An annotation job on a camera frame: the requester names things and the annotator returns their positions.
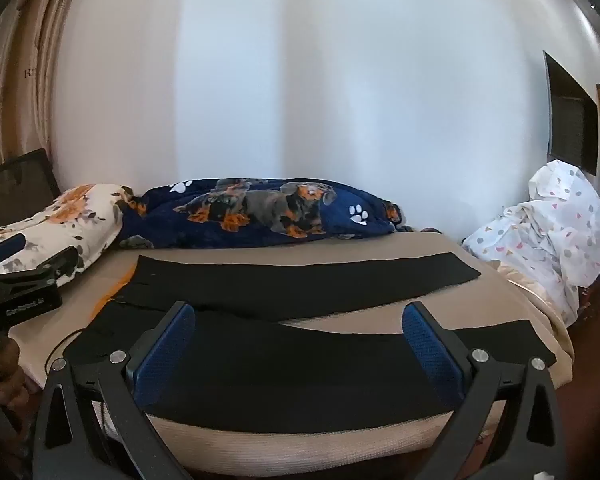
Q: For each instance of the white floral pillow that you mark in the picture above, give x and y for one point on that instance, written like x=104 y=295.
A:
x=65 y=220

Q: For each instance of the person's left hand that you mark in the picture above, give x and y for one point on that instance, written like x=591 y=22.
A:
x=5 y=367

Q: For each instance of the black pants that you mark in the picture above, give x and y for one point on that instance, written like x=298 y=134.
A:
x=280 y=375

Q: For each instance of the navy dog print blanket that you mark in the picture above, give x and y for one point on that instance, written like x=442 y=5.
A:
x=260 y=210

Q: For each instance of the beige bed cover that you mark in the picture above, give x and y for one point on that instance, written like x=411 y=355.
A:
x=485 y=300

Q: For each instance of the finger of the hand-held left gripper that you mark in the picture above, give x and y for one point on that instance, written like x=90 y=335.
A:
x=6 y=248
x=45 y=265

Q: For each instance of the beige curtain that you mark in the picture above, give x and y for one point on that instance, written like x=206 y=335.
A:
x=25 y=60

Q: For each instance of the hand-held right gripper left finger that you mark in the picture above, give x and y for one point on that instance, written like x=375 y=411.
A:
x=164 y=356

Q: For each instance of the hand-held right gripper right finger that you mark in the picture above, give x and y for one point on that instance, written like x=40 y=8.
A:
x=430 y=356

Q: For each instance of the black mesh chair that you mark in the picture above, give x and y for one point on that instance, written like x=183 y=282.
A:
x=17 y=185

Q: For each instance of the white confetti print sheet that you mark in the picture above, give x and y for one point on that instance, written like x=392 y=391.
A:
x=555 y=230

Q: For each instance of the wall mounted television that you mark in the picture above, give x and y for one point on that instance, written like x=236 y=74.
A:
x=572 y=120

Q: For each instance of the orange cloth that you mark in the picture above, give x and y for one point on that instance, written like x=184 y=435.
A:
x=116 y=290

